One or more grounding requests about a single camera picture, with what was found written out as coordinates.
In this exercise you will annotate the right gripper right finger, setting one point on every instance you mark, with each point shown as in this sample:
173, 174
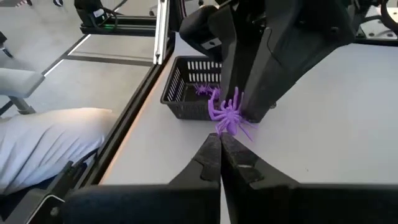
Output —
255, 199

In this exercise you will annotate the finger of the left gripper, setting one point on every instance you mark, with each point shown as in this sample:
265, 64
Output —
233, 62
280, 62

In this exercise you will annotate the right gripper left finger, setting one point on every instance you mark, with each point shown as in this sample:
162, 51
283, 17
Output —
199, 199

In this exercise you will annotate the purple toy spider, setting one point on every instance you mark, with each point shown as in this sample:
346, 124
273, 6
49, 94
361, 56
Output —
230, 121
215, 91
202, 89

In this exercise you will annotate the black slotted plastic basket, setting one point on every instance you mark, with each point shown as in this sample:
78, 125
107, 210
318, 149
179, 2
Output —
186, 112

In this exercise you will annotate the grey table mat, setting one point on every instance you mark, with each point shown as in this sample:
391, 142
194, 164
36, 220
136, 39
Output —
326, 124

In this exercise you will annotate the silver aluminium bar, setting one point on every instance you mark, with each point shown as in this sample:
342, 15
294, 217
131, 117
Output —
161, 31

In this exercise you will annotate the white mounting plate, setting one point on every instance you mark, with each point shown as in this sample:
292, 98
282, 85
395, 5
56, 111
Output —
373, 31

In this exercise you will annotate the person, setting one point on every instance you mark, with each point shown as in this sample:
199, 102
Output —
46, 146

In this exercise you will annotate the grey chair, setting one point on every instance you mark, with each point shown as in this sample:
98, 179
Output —
18, 82

